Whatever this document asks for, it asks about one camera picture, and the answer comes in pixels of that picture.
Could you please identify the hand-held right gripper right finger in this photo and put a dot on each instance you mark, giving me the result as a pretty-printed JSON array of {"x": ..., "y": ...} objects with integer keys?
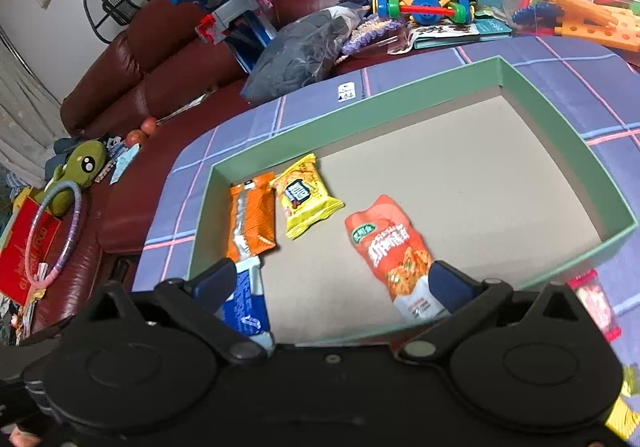
[{"x": 450, "y": 284}]

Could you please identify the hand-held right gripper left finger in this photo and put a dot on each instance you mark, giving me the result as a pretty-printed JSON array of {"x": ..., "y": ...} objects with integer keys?
[{"x": 215, "y": 279}]

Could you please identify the blue snack packet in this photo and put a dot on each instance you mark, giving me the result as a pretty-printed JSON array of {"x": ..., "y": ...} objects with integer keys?
[{"x": 247, "y": 307}]

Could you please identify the orange snack packet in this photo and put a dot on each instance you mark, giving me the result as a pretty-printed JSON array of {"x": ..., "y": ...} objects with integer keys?
[{"x": 255, "y": 222}]

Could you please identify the red-orange noodle snack packet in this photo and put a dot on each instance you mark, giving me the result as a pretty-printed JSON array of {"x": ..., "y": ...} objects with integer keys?
[{"x": 390, "y": 247}]

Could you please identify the shallow green cardboard box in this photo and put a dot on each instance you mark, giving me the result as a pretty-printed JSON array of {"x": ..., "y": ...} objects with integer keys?
[{"x": 475, "y": 177}]

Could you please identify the small yellow snack packet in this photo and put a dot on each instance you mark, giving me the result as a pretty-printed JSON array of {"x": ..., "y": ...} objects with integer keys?
[{"x": 305, "y": 194}]

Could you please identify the red clear-edged snack packet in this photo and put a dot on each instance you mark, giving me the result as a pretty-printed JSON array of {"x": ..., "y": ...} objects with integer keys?
[{"x": 595, "y": 302}]

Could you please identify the blue white toy card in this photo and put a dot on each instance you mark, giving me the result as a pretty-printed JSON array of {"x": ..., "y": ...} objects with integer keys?
[{"x": 122, "y": 162}]

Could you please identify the orange ball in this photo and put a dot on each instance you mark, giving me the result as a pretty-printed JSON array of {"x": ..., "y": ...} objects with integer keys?
[
  {"x": 149, "y": 126},
  {"x": 134, "y": 137}
]

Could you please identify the green plush toy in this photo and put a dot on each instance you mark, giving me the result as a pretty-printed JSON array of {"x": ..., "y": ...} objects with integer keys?
[{"x": 80, "y": 167}]

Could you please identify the red cardboard box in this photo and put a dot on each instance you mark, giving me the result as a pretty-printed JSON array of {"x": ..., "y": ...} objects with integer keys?
[{"x": 20, "y": 252}]

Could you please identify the dark red leather sofa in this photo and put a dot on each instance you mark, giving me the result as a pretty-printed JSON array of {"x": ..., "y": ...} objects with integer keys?
[{"x": 150, "y": 77}]

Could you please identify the white paper tag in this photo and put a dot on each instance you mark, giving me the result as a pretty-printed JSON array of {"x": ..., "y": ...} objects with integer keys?
[{"x": 346, "y": 91}]

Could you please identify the grey plastic bag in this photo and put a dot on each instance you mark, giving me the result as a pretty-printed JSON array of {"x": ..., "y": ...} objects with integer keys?
[{"x": 300, "y": 52}]

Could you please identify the blue plaid blanket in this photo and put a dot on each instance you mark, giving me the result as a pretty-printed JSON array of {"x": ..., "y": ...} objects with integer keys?
[{"x": 575, "y": 72}]

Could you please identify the white curtain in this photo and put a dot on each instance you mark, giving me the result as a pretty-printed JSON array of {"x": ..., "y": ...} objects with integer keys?
[{"x": 22, "y": 102}]

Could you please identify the black mesh back support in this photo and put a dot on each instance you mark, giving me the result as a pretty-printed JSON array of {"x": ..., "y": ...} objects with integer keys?
[{"x": 112, "y": 2}]

